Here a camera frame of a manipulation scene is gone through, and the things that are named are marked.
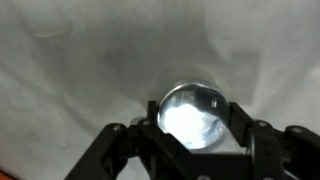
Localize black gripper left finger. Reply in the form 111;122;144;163
65;101;194;180

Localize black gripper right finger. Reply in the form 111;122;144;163
228;102;320;180

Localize shiny silver metal tin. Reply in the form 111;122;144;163
157;82;231;150

